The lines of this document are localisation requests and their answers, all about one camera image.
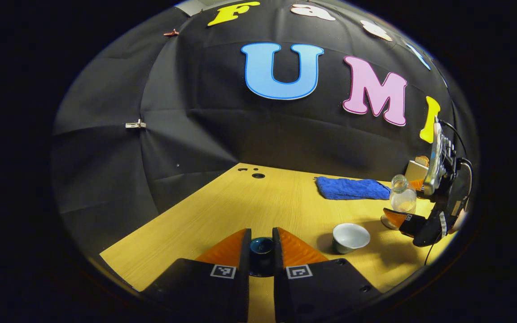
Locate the white toaster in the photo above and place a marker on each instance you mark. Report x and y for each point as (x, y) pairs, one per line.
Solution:
(414, 171)

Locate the clear plastic water bottle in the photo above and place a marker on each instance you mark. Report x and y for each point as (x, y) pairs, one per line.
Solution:
(403, 199)

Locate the brown toast slice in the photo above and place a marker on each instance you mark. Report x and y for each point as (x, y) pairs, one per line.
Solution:
(422, 160)

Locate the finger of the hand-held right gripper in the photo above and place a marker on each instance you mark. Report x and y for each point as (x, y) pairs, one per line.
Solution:
(413, 224)
(418, 185)

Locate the black backdrop cloth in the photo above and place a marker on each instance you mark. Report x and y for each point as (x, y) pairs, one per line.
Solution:
(195, 112)

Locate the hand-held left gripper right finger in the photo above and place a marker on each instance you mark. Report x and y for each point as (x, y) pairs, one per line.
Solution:
(278, 287)

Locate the round brown coaster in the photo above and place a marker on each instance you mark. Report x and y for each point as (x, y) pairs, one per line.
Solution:
(385, 223)

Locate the silver cloth clip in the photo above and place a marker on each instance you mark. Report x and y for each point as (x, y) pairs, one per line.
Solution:
(135, 124)

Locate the blue towel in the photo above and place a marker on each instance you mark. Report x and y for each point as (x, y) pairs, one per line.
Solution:
(352, 188)

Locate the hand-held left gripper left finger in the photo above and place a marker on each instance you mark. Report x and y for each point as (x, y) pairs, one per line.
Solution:
(245, 287)

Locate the white teacup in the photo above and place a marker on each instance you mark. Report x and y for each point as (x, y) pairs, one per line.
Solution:
(350, 235)

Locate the copper cloth clip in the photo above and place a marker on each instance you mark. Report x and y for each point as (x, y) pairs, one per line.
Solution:
(171, 32)

